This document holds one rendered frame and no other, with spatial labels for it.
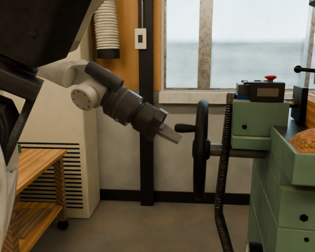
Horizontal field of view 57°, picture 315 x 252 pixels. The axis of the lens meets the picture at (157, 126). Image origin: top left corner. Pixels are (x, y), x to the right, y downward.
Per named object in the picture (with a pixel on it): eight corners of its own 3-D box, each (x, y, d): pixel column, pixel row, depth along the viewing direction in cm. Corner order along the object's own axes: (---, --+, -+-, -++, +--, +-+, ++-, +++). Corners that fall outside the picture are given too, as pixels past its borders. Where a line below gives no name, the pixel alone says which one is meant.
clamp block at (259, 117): (229, 124, 90) (231, 95, 88) (275, 126, 87) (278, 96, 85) (232, 136, 76) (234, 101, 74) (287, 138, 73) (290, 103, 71)
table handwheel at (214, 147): (191, 211, 90) (197, 131, 105) (258, 218, 86) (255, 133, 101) (185, 176, 66) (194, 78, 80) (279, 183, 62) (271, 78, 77)
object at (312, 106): (293, 117, 85) (295, 94, 84) (299, 117, 85) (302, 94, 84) (314, 132, 67) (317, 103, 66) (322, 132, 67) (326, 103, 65)
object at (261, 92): (234, 95, 86) (235, 76, 85) (273, 96, 84) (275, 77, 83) (238, 101, 74) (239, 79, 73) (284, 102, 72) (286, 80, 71)
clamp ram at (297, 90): (268, 116, 84) (270, 84, 82) (295, 116, 83) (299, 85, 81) (274, 122, 76) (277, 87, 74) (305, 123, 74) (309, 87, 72)
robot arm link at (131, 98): (145, 151, 79) (108, 127, 79) (163, 124, 83) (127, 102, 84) (154, 133, 67) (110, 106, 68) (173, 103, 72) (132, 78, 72)
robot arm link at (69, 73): (98, 108, 76) (55, 88, 78) (115, 91, 82) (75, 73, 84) (99, 88, 71) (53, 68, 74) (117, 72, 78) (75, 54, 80)
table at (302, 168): (226, 119, 112) (227, 104, 111) (311, 122, 107) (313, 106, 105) (237, 181, 54) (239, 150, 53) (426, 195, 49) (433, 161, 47)
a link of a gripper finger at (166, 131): (176, 145, 74) (156, 132, 75) (182, 135, 76) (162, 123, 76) (178, 143, 73) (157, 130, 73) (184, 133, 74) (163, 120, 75)
